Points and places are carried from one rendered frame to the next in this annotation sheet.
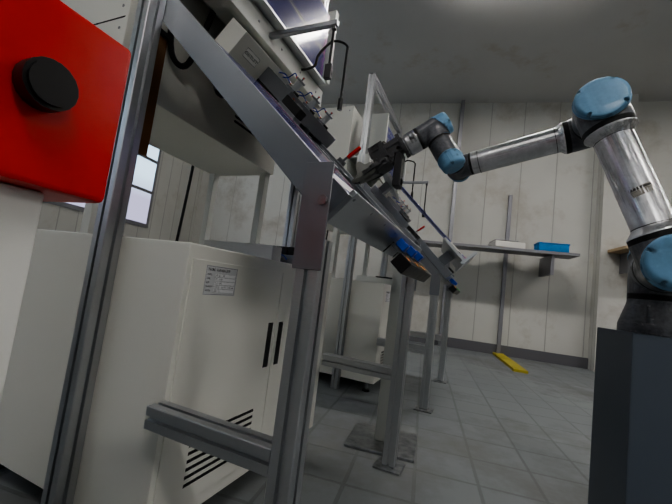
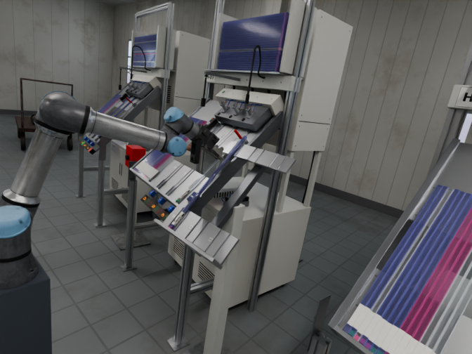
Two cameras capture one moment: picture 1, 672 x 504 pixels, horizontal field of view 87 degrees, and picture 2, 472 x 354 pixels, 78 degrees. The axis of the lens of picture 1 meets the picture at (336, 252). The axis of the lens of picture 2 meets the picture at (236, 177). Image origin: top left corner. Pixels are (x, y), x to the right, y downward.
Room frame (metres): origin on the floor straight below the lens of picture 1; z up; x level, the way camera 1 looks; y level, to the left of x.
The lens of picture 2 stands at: (1.90, -1.28, 1.24)
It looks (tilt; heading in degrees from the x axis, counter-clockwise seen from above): 15 degrees down; 115
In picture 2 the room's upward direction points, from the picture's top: 9 degrees clockwise
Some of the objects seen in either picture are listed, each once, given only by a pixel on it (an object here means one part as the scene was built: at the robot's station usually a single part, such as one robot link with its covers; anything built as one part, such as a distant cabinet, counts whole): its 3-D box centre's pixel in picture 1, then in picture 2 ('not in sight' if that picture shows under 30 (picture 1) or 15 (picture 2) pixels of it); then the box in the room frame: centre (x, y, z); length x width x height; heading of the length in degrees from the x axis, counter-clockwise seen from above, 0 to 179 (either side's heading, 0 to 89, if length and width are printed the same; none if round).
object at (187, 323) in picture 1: (182, 351); (234, 234); (1.14, 0.44, 0.31); 0.70 x 0.65 x 0.62; 156
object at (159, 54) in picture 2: not in sight; (156, 115); (-0.18, 1.03, 0.95); 1.33 x 0.82 x 1.90; 66
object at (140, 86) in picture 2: not in sight; (137, 143); (-0.24, 0.85, 0.66); 1.01 x 0.73 x 1.31; 66
